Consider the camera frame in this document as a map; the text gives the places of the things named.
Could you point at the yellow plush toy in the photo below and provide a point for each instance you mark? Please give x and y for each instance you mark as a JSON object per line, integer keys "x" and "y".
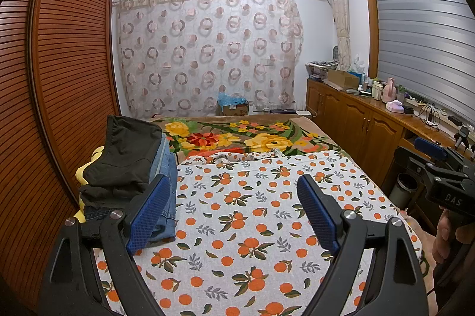
{"x": 83, "y": 171}

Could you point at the orange fruit print bedsheet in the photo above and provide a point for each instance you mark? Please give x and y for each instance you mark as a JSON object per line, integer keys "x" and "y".
{"x": 241, "y": 227}

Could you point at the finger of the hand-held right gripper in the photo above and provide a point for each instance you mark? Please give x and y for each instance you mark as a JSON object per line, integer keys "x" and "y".
{"x": 410, "y": 158}
{"x": 430, "y": 148}

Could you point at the grey trash bin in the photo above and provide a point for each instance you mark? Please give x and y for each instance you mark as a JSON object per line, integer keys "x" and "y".
{"x": 402, "y": 190}

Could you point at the pink bottle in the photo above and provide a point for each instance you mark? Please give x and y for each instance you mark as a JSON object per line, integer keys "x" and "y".
{"x": 389, "y": 90}

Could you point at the pink tissue pack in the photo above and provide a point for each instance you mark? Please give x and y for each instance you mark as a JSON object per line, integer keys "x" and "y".
{"x": 395, "y": 106}

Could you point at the group of cosmetic bottles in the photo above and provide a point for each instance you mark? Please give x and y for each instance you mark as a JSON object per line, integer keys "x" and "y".
{"x": 375, "y": 89}

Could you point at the clear plastic bag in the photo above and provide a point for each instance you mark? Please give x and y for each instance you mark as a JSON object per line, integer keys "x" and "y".
{"x": 357, "y": 63}

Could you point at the floral blanket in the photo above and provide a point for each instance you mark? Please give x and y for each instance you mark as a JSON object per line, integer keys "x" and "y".
{"x": 222, "y": 138}

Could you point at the cream side curtain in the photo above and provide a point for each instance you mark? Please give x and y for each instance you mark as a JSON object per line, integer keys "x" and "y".
{"x": 341, "y": 15}

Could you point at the black pants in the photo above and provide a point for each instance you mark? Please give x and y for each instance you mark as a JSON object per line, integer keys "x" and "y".
{"x": 118, "y": 160}

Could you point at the small black tripod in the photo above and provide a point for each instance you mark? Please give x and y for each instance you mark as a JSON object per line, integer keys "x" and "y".
{"x": 462, "y": 138}

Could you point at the person's right forearm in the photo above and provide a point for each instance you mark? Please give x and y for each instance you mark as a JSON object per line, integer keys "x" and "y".
{"x": 460, "y": 293}

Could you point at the wooden window frame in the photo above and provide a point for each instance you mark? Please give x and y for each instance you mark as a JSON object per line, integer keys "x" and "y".
{"x": 369, "y": 23}

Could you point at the wooden louvered wardrobe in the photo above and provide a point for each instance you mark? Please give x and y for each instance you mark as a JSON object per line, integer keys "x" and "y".
{"x": 66, "y": 60}

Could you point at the wooden sideboard cabinet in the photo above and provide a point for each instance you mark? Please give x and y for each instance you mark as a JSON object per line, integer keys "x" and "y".
{"x": 356, "y": 123}

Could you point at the person's right hand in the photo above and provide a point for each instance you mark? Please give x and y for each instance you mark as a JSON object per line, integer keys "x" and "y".
{"x": 443, "y": 238}

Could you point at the white router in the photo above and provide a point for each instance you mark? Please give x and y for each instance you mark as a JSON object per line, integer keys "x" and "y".
{"x": 302, "y": 112}

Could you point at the open flat cardboard box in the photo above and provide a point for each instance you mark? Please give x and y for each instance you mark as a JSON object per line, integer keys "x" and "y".
{"x": 343, "y": 79}

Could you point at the blue denim folded jeans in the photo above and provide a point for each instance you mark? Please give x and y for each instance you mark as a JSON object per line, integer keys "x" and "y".
{"x": 170, "y": 193}

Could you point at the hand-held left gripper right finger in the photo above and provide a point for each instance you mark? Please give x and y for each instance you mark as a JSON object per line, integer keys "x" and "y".
{"x": 319, "y": 217}

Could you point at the small cardboard box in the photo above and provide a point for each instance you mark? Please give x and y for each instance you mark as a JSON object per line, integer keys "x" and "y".
{"x": 233, "y": 110}

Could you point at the grey-blue folded jeans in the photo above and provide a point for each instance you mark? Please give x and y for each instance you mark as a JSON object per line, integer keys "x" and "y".
{"x": 162, "y": 152}

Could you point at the grey window blind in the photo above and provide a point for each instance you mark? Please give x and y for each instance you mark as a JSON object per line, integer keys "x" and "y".
{"x": 426, "y": 34}

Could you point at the circle pattern sheer curtain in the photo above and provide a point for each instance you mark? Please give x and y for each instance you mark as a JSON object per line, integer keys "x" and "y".
{"x": 207, "y": 60}

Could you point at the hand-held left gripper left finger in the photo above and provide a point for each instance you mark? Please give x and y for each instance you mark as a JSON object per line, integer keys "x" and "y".
{"x": 148, "y": 217}

